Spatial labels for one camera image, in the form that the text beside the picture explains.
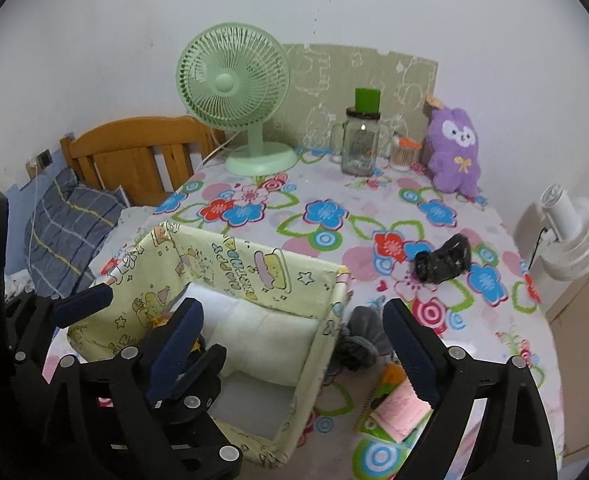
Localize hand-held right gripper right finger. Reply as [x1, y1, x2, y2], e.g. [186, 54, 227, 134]
[383, 298, 560, 480]

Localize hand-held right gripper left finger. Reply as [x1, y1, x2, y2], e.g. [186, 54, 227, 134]
[57, 298, 245, 480]

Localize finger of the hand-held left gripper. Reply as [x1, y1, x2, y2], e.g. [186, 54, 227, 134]
[4, 282, 115, 367]
[162, 344, 228, 427]

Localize black socks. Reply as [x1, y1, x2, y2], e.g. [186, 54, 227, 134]
[413, 233, 471, 283]

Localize yellow fabric storage box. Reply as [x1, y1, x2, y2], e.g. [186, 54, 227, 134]
[68, 221, 352, 465]

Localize orange small packet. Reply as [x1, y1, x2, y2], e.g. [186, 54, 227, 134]
[381, 362, 407, 386]

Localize blue bedsheet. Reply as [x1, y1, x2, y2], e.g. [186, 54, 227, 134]
[2, 175, 40, 286]

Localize pink notebook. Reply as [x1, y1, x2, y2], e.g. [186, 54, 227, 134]
[369, 377, 435, 443]

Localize white foam liner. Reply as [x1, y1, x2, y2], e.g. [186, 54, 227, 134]
[174, 282, 320, 436]

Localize grey striped pillow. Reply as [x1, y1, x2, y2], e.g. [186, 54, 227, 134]
[24, 167, 130, 298]

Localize purple plush toy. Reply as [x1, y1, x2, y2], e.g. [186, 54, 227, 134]
[425, 105, 481, 197]

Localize white circulator fan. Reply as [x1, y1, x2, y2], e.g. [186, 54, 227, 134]
[517, 184, 589, 283]

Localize cotton swab container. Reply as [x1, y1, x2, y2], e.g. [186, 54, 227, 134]
[390, 135, 422, 172]

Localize glass jar mug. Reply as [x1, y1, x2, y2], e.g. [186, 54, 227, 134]
[330, 107, 382, 177]

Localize green plastic cup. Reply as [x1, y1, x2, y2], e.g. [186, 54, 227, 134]
[354, 88, 382, 115]

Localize green desk fan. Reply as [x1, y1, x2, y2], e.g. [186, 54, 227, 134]
[177, 21, 299, 177]

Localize beige patterned board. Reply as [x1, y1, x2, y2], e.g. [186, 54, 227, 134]
[274, 42, 437, 158]

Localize black power cable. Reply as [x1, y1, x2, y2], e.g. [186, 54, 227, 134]
[527, 227, 547, 273]

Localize white fan cable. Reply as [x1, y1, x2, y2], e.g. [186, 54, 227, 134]
[189, 130, 240, 176]

